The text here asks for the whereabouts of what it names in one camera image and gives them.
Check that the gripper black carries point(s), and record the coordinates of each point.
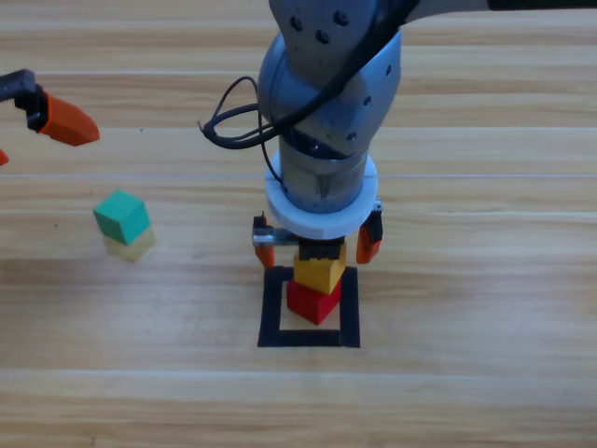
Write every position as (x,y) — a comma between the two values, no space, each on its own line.
(14,81)
(322,249)

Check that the yellow wooden cube block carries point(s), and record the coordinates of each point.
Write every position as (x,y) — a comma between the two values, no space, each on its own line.
(322,273)

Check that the red wooden cube block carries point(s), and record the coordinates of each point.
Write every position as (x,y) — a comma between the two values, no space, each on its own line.
(310,301)

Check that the green wooden cube block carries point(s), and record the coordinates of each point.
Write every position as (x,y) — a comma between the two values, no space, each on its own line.
(121,217)

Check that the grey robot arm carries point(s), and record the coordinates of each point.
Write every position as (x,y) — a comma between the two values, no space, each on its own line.
(326,84)

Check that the black tape rectangle outline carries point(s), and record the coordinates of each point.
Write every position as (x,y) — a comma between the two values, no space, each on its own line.
(308,338)

